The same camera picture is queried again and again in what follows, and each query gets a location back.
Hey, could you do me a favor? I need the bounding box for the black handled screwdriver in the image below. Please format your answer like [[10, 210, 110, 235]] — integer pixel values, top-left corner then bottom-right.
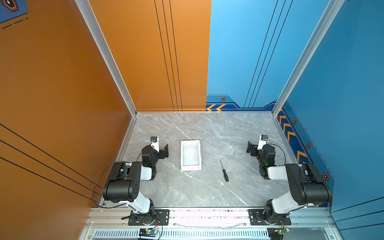
[[220, 160, 229, 182]]

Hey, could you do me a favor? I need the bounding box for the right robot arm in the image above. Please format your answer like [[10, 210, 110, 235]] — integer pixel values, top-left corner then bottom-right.
[[247, 140, 333, 226]]

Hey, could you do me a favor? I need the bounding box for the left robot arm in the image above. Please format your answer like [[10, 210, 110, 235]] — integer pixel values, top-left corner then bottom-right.
[[103, 145, 169, 226]]

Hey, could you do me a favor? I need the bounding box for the white plastic bin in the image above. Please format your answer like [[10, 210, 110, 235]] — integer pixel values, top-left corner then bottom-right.
[[181, 140, 202, 172]]

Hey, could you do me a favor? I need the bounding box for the left circuit board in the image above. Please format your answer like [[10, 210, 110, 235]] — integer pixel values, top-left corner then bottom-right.
[[138, 228, 159, 240]]

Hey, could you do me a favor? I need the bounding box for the circuit board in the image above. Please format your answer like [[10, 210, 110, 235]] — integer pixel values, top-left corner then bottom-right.
[[267, 228, 291, 240], [138, 228, 159, 240]]

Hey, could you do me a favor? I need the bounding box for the right circuit board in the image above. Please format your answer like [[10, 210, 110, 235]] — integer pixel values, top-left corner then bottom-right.
[[267, 228, 291, 240]]

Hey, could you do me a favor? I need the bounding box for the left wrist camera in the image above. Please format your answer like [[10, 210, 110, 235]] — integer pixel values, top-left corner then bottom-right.
[[150, 137, 160, 152]]

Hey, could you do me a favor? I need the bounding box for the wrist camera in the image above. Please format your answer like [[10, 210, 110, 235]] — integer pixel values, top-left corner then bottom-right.
[[150, 137, 160, 152], [257, 135, 269, 150]]

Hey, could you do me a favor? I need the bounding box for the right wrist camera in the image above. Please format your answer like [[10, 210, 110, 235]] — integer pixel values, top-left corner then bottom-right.
[[257, 135, 269, 150]]

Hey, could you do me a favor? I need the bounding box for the left black cable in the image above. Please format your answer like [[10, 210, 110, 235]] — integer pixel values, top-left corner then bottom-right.
[[92, 161, 128, 209]]

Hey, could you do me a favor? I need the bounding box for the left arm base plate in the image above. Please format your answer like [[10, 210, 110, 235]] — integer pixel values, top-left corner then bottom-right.
[[128, 209, 170, 226]]

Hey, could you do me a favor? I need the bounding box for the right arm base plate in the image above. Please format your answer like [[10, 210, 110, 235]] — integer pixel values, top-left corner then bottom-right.
[[248, 209, 292, 226]]

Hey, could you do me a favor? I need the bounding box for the aluminium front rail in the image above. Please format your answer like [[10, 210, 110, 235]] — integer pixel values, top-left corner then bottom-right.
[[84, 207, 336, 228]]

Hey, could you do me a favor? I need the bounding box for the left corner aluminium post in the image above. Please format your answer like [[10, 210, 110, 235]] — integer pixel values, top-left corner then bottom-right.
[[75, 0, 137, 117]]

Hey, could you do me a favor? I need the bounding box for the corner aluminium post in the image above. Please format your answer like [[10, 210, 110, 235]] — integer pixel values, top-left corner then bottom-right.
[[75, 0, 137, 117], [272, 0, 345, 117]]

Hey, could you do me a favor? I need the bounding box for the right corner aluminium post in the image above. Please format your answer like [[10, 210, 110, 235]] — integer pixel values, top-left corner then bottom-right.
[[272, 0, 345, 117]]

